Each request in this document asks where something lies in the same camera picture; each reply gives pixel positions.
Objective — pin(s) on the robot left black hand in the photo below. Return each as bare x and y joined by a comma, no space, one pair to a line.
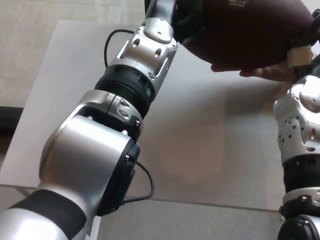
187,20

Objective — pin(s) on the person's bare hand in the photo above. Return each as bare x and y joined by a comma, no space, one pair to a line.
272,73

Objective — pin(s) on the brown junior football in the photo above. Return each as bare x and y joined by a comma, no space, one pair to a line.
237,32

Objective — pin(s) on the robot right silver arm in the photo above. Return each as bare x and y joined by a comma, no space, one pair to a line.
300,130

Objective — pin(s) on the robot left silver arm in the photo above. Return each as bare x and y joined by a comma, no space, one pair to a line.
87,150

